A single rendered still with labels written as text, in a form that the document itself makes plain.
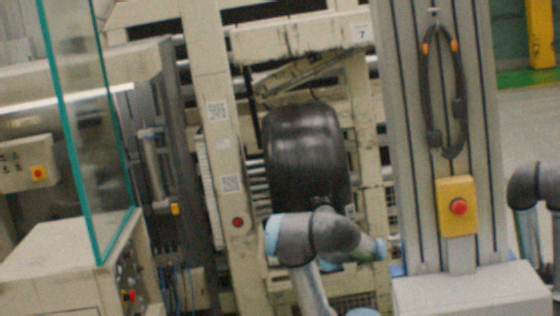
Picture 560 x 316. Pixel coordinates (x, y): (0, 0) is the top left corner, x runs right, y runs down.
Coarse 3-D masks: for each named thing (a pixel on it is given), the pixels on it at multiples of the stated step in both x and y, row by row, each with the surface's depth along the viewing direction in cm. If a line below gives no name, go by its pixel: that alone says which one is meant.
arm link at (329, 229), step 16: (320, 224) 190; (336, 224) 191; (352, 224) 195; (320, 240) 190; (336, 240) 191; (352, 240) 194; (368, 240) 214; (352, 256) 228; (368, 256) 220; (384, 256) 227
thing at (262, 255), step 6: (258, 234) 302; (264, 234) 300; (264, 240) 294; (258, 246) 288; (264, 246) 287; (258, 252) 282; (264, 252) 281; (258, 258) 278; (264, 258) 278; (264, 264) 278; (264, 270) 279; (264, 276) 280
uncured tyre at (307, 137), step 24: (264, 120) 278; (288, 120) 270; (312, 120) 268; (336, 120) 271; (264, 144) 269; (288, 144) 263; (312, 144) 262; (336, 144) 263; (288, 168) 261; (312, 168) 260; (336, 168) 261; (288, 192) 261; (312, 192) 261; (336, 192) 261
